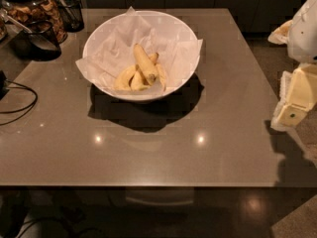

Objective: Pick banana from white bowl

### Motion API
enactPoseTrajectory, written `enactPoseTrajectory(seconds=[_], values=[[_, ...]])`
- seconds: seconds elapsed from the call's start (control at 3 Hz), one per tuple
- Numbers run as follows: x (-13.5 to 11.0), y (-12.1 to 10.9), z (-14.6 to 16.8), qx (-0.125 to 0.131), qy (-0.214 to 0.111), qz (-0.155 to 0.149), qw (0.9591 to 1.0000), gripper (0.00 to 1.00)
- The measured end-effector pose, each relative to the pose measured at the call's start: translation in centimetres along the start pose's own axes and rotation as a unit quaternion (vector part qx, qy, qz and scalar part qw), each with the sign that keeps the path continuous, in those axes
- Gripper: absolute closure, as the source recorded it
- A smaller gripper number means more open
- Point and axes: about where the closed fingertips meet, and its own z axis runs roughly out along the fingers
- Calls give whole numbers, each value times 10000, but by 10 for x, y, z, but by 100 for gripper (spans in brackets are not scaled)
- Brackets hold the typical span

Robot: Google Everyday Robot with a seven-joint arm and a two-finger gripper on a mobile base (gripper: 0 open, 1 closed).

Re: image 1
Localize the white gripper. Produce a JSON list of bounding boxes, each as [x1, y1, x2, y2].
[[267, 0, 317, 132]]

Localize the white bowl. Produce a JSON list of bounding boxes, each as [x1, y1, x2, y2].
[[82, 10, 202, 102]]

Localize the left curved yellow banana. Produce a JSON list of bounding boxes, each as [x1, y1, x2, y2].
[[114, 65, 137, 90]]

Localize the black mesh pen holder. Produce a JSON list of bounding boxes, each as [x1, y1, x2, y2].
[[57, 0, 84, 33]]

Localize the black mesh cup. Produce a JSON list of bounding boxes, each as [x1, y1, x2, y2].
[[11, 21, 61, 61]]

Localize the glass jar with snacks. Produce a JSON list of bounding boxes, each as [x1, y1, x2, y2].
[[1, 0, 67, 43]]

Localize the black cable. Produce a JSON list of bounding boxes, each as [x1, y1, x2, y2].
[[0, 78, 39, 127]]

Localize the metal spoon handle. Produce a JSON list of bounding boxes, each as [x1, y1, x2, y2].
[[0, 9, 33, 34]]

